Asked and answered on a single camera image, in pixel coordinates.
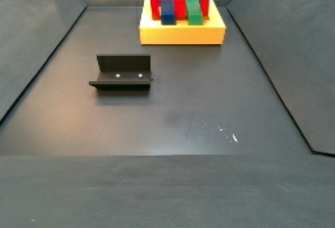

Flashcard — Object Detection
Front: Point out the green long bar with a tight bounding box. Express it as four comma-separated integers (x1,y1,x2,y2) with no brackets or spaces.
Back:
185,0,203,25

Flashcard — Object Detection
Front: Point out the black U-shaped holder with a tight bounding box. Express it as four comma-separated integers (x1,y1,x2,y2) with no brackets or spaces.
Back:
89,54,152,90

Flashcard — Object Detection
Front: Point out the blue long bar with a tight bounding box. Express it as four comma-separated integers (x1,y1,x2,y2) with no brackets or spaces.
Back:
160,0,176,25

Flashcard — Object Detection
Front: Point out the yellow base board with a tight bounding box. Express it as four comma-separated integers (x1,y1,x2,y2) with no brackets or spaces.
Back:
139,0,227,45

